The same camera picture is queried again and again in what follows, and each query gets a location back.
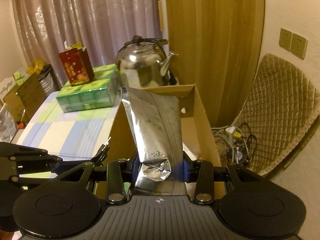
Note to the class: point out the black audio cable plug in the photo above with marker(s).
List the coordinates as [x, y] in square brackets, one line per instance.
[101, 154]

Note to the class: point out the power strip with cables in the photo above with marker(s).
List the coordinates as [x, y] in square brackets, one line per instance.
[240, 141]

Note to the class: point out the quilted beige chair cushion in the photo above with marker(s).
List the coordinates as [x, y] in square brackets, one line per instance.
[280, 108]

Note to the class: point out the double wall socket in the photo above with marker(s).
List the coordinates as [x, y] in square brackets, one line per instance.
[293, 43]

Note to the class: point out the cardboard boxes on floor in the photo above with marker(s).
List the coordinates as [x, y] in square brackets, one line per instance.
[23, 101]

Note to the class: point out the green tissue pack bundle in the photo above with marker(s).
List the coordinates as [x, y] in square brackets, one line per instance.
[99, 93]

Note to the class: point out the red gift box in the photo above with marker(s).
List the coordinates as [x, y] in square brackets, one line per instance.
[76, 63]

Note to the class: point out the stainless steel kettle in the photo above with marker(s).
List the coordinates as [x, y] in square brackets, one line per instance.
[142, 63]

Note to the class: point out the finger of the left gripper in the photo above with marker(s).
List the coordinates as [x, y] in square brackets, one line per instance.
[65, 166]

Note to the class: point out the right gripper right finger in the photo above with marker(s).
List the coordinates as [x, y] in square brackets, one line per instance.
[201, 173]

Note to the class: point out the pink curtain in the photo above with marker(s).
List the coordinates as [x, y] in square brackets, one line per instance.
[44, 27]

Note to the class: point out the yellow plastic bag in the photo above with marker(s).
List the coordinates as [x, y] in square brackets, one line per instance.
[36, 67]

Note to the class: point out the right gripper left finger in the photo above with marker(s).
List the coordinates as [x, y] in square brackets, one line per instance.
[118, 173]

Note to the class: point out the brown cardboard box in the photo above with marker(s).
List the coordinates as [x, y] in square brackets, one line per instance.
[197, 138]

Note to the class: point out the silver foil pouch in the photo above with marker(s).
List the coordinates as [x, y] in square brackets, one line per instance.
[155, 124]

